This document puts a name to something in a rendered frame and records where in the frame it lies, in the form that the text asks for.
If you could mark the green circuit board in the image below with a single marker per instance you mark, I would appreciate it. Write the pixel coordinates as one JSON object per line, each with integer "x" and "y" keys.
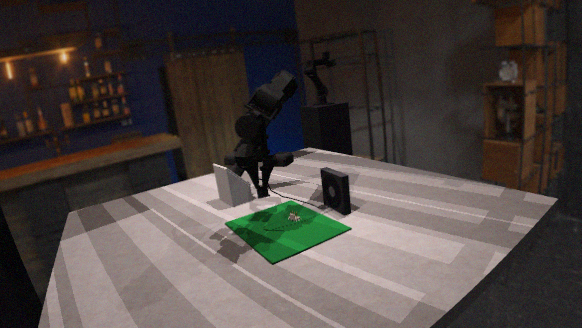
{"x": 285, "y": 230}

